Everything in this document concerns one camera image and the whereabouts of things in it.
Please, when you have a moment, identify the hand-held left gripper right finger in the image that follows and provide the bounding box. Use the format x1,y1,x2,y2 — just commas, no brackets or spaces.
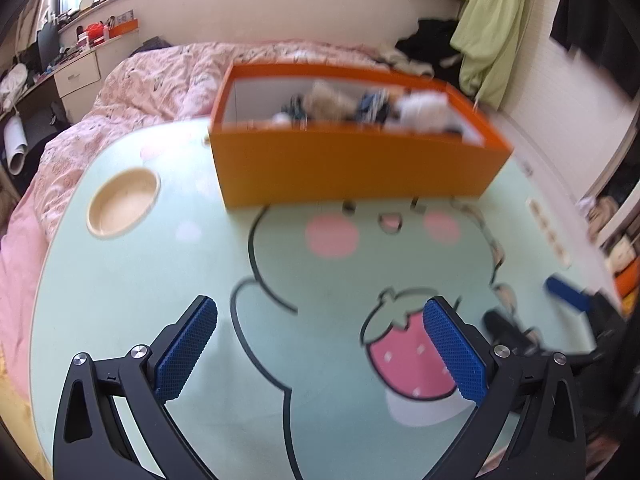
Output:
422,296,587,480

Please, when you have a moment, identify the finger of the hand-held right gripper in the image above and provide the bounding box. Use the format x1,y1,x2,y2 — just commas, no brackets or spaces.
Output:
481,309,539,357
545,274,594,317

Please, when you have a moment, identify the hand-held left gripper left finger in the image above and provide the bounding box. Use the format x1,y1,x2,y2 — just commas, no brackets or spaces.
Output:
52,295,218,480

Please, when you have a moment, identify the orange cardboard box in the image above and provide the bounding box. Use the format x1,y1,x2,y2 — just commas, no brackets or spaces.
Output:
207,62,515,209

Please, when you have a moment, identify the white fur ball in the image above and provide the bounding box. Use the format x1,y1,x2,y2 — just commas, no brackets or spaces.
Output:
397,91,451,132

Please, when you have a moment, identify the mint cartoon print desktop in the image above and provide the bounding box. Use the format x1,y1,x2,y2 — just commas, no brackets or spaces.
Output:
27,115,626,480

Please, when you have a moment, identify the white rolled paper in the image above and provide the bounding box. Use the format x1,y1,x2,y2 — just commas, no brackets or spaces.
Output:
4,115,30,173

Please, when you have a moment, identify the pink patterned bedding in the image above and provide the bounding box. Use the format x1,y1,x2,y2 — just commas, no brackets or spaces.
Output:
0,40,436,411

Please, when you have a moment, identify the light green curtain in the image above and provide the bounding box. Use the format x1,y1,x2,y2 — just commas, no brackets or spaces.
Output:
450,0,538,108

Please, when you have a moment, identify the tan plush toy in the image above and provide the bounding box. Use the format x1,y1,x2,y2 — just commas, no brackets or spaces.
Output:
305,80,352,122

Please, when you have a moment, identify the black clothes pile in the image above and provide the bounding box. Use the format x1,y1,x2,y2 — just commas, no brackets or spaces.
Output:
395,19,463,68

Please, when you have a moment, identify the brown side desk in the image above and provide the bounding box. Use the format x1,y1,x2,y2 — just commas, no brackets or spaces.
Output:
0,67,66,126

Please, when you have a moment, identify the white drawer cabinet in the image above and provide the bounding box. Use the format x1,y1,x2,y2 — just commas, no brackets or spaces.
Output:
52,47,103,98

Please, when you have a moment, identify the white clothes pile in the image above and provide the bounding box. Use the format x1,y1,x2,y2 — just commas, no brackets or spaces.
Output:
0,65,26,106

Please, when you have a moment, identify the orange tray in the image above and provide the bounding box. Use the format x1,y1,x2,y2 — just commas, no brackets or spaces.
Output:
107,17,138,38

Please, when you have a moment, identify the black monitor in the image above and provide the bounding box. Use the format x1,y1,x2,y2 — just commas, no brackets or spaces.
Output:
36,20,61,68

